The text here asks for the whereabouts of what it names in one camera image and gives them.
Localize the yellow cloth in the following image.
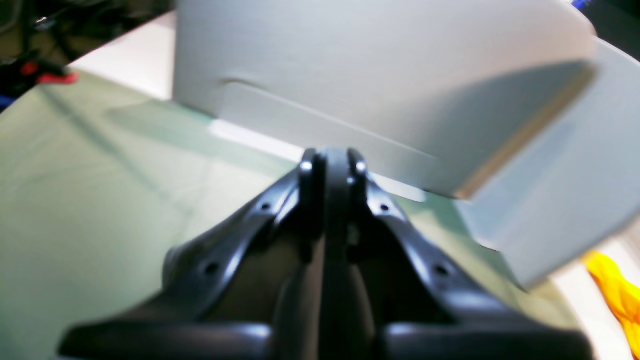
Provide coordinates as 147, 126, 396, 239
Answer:
582, 251, 640, 360

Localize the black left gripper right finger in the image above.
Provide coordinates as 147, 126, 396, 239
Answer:
325, 148, 594, 360

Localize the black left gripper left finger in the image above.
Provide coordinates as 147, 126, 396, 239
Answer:
57, 148, 325, 360

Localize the red black clamp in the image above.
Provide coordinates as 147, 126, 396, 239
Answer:
0, 55, 79, 98

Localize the white plastic bin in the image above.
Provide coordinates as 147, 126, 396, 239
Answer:
173, 0, 639, 286

